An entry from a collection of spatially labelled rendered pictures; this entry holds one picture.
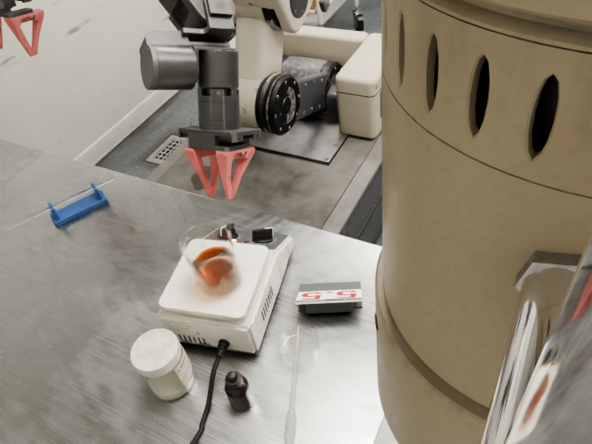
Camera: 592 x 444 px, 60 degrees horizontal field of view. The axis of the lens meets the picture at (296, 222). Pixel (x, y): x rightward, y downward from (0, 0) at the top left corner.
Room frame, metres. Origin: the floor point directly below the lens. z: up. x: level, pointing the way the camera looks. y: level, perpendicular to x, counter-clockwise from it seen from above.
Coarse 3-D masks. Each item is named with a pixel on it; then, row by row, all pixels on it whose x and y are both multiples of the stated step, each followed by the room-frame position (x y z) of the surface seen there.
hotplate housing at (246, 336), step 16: (288, 240) 0.53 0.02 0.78; (272, 256) 0.47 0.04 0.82; (288, 256) 0.51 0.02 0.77; (272, 272) 0.45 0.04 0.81; (272, 288) 0.44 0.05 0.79; (256, 304) 0.40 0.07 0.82; (272, 304) 0.43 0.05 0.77; (160, 320) 0.40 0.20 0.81; (176, 320) 0.40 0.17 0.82; (192, 320) 0.39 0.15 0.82; (208, 320) 0.38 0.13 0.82; (224, 320) 0.38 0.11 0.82; (256, 320) 0.38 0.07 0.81; (176, 336) 0.40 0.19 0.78; (192, 336) 0.39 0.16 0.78; (208, 336) 0.38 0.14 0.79; (224, 336) 0.37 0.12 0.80; (240, 336) 0.36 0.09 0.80; (256, 336) 0.37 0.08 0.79; (224, 352) 0.36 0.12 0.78; (256, 352) 0.36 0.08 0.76
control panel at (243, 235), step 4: (236, 232) 0.56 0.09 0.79; (240, 232) 0.56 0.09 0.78; (244, 232) 0.56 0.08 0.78; (248, 232) 0.56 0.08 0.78; (240, 236) 0.54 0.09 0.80; (244, 236) 0.54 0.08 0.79; (248, 236) 0.54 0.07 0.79; (272, 236) 0.54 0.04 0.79; (276, 236) 0.54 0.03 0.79; (280, 236) 0.54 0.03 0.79; (284, 236) 0.54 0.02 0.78; (236, 240) 0.52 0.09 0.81; (240, 240) 0.53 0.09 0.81; (244, 240) 0.52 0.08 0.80; (248, 240) 0.52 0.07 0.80; (276, 240) 0.52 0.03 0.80; (280, 240) 0.52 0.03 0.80; (256, 244) 0.51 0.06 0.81; (260, 244) 0.51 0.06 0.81; (264, 244) 0.51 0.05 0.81; (268, 244) 0.51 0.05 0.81; (272, 244) 0.51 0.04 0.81; (276, 244) 0.51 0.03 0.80; (268, 248) 0.49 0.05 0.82; (272, 248) 0.49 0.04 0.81
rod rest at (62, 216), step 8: (96, 192) 0.74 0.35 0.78; (80, 200) 0.74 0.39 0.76; (88, 200) 0.74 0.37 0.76; (96, 200) 0.74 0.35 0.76; (104, 200) 0.73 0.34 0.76; (64, 208) 0.73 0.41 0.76; (72, 208) 0.73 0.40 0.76; (80, 208) 0.72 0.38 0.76; (88, 208) 0.72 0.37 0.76; (56, 216) 0.70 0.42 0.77; (64, 216) 0.71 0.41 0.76; (72, 216) 0.71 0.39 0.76; (56, 224) 0.69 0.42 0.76
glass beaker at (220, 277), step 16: (208, 224) 0.46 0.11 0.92; (224, 224) 0.45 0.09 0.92; (192, 240) 0.45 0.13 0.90; (208, 240) 0.46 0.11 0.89; (224, 240) 0.45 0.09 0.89; (192, 256) 0.44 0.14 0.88; (224, 256) 0.40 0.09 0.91; (192, 272) 0.41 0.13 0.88; (208, 272) 0.40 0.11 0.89; (224, 272) 0.40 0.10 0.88; (240, 272) 0.42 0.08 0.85; (208, 288) 0.40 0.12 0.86; (224, 288) 0.40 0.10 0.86
